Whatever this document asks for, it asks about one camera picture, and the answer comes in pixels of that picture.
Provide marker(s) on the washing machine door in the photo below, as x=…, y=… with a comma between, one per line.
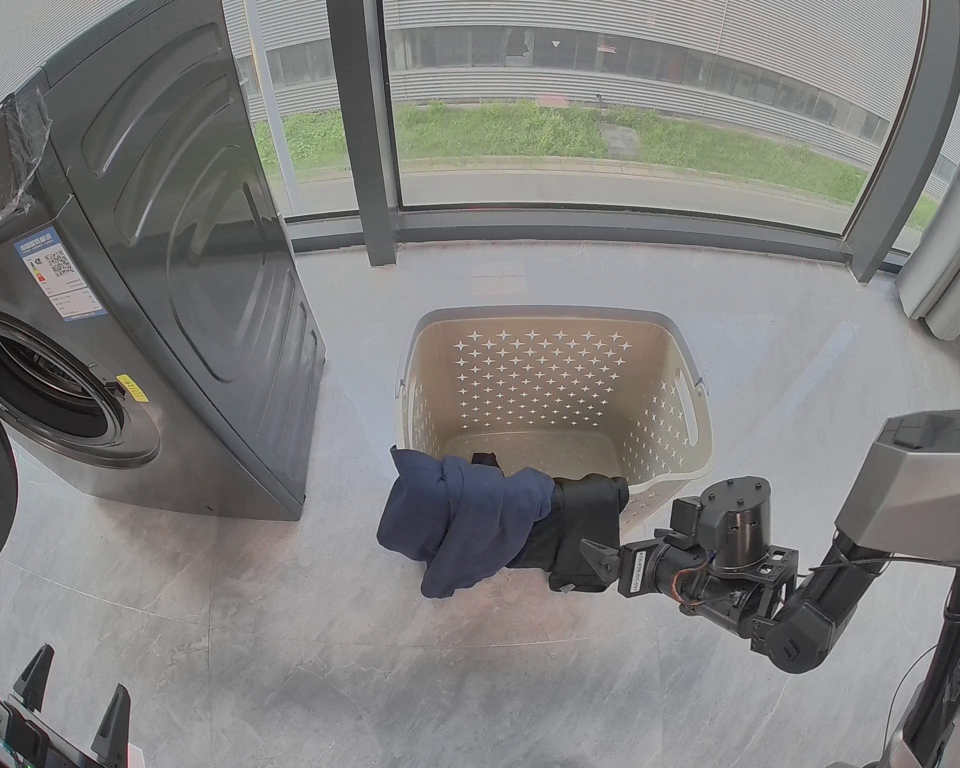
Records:
x=6, y=495

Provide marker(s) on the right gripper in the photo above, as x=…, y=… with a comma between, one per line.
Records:
x=660, y=571

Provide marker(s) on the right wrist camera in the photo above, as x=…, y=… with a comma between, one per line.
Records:
x=685, y=516

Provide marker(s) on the black garment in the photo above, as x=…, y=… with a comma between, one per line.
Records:
x=581, y=510

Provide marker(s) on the cream laundry basket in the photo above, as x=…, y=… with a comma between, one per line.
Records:
x=547, y=375

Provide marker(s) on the grey washing machine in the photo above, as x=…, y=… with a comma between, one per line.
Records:
x=225, y=315

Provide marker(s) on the white curtain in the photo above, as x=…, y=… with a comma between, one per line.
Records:
x=934, y=277

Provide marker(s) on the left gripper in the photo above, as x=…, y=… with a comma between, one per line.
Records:
x=37, y=742

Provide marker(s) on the dark blue garment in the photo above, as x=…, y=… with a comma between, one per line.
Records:
x=465, y=517

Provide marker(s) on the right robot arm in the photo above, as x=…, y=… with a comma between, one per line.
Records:
x=810, y=615

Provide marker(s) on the window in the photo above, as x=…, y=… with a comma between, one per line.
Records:
x=360, y=135

